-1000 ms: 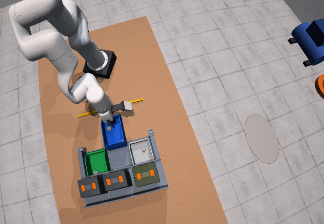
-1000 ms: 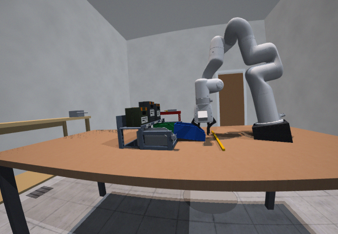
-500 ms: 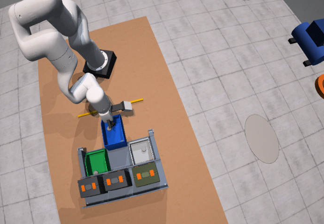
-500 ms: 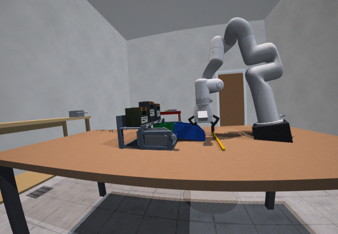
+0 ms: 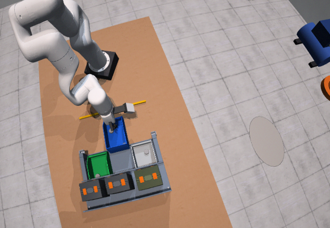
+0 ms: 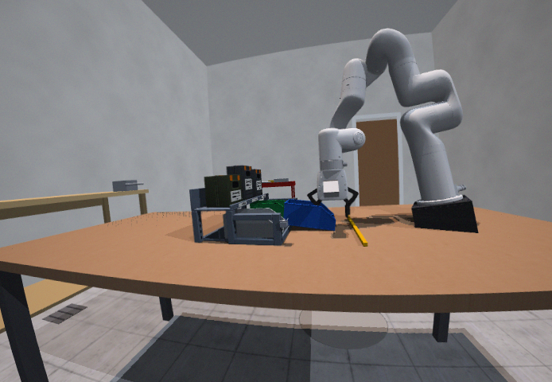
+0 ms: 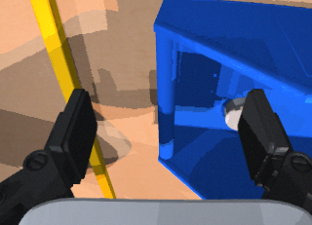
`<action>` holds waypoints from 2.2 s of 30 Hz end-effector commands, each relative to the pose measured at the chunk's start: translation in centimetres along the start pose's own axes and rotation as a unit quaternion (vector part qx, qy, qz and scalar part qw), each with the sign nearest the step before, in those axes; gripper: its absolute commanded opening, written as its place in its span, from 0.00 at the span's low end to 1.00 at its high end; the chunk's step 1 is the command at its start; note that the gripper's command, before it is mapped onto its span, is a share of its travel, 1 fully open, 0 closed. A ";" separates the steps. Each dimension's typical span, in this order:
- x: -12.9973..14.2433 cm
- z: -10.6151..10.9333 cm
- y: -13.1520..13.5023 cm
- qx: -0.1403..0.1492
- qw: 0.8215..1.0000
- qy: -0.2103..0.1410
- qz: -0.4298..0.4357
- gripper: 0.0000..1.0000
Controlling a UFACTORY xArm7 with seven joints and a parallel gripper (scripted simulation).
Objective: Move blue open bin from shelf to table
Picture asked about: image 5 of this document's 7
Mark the dark grey case with orange latches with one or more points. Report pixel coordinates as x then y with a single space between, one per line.
92 190
119 183

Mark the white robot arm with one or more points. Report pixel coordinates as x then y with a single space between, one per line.
64 16

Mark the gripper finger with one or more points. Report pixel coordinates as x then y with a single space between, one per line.
112 127

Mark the green open bin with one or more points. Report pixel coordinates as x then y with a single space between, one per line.
99 164

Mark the olive green case with orange latches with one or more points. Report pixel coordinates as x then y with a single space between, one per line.
148 177

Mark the grey metal shelf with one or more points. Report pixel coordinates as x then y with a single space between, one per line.
122 162

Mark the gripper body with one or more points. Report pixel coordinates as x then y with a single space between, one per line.
108 118

